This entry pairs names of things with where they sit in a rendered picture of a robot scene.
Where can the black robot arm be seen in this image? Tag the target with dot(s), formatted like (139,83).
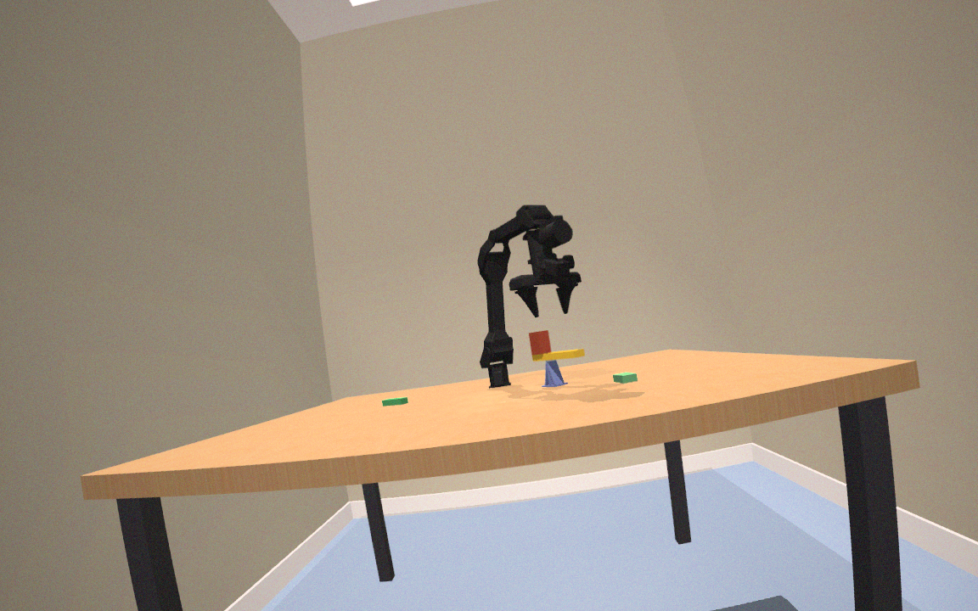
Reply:
(493,266)

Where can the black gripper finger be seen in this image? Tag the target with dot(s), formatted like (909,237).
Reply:
(528,295)
(564,294)

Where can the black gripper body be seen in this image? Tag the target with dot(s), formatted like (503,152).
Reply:
(526,281)

